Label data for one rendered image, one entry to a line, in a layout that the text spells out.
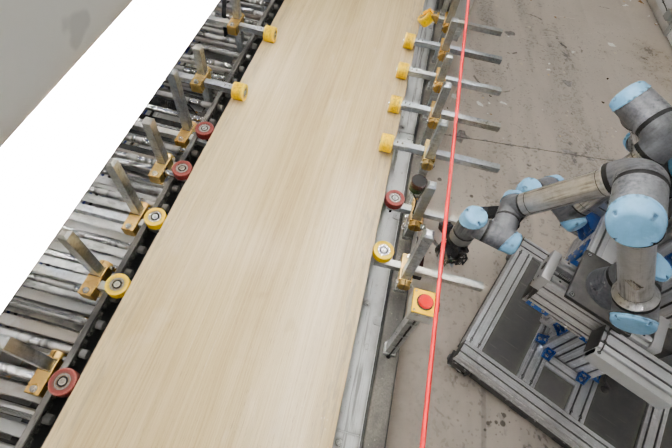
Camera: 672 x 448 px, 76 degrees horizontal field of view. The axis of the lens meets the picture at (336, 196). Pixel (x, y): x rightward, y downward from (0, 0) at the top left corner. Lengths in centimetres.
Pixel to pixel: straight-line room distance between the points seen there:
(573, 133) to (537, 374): 206
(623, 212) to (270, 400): 109
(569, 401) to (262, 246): 164
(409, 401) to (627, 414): 102
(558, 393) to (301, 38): 220
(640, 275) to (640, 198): 26
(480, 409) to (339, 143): 153
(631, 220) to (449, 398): 159
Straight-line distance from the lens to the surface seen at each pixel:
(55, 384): 163
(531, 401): 242
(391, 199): 178
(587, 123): 404
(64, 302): 191
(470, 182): 315
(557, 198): 139
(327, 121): 201
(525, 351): 249
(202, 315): 156
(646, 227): 119
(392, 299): 180
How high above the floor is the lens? 235
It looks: 56 degrees down
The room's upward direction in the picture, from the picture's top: 9 degrees clockwise
